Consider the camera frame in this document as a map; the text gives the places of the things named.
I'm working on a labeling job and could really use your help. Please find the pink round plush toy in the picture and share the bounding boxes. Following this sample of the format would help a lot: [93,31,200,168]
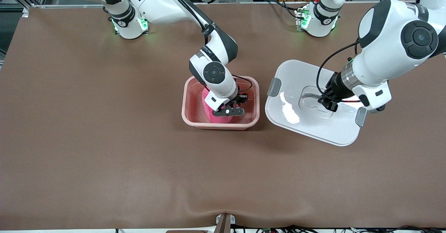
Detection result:
[201,87,237,124]

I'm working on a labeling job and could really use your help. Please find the white box lid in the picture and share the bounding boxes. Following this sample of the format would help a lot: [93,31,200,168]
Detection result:
[265,60,368,146]

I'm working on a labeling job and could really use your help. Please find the pink plastic storage box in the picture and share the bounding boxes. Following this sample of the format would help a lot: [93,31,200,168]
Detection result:
[181,76,260,131]

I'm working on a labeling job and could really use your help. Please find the brown table cover mat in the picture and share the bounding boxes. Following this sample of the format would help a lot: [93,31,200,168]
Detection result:
[0,1,446,231]

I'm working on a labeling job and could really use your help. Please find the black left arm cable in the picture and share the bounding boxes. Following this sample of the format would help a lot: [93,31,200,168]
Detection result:
[315,40,361,103]

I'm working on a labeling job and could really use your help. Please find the metal table edge bracket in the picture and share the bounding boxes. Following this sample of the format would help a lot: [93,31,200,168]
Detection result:
[215,213,236,233]

